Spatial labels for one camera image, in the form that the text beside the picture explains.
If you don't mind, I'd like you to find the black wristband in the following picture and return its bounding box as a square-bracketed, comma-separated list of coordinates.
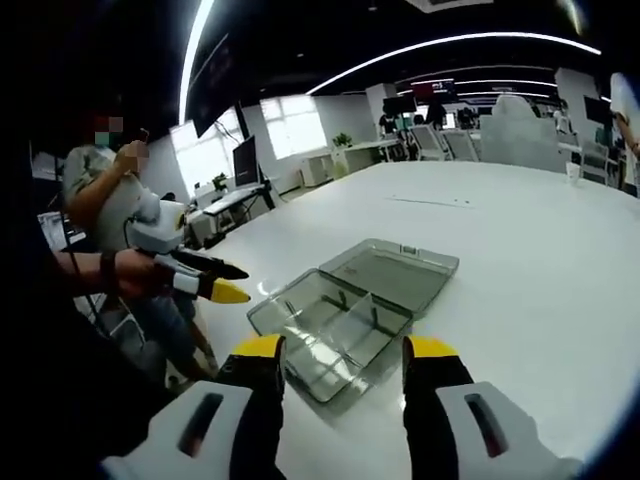
[99, 251, 119, 297]

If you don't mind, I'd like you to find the person's left hand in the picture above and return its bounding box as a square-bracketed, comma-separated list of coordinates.
[113, 248, 174, 297]

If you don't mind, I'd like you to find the red wall screen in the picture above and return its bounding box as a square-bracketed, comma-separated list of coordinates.
[412, 79, 456, 99]

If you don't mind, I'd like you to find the white cabinet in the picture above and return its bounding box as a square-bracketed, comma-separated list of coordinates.
[299, 152, 347, 189]

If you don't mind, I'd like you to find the white counter desk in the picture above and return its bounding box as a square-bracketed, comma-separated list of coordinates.
[344, 139, 402, 164]

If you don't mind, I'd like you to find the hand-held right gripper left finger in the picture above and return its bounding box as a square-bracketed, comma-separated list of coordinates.
[102, 333, 287, 480]

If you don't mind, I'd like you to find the black cable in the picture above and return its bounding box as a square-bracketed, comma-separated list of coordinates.
[121, 214, 139, 251]

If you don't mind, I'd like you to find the black hanging screen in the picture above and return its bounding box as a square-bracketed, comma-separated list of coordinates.
[192, 34, 232, 139]

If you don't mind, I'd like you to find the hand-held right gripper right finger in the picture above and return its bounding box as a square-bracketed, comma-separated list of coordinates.
[401, 333, 584, 480]

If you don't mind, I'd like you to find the curved ceiling light strip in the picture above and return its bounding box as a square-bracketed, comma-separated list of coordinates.
[178, 0, 217, 122]
[305, 32, 602, 96]

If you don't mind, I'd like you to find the large white cover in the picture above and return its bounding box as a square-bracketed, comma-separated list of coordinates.
[479, 94, 567, 172]

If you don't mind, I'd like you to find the black monitor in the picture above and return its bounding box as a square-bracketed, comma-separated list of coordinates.
[232, 134, 262, 189]

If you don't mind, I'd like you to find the person's dark clothing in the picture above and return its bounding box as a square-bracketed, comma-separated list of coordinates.
[0, 279, 171, 480]

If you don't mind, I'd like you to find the clear plastic guide fixture box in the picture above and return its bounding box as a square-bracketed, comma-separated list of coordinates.
[247, 238, 460, 405]

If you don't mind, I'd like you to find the white standing desk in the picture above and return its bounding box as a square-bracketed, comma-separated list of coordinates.
[194, 183, 282, 242]

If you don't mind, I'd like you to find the white mesh office chair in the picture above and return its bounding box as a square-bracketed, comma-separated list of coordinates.
[444, 130, 482, 162]
[409, 124, 451, 161]

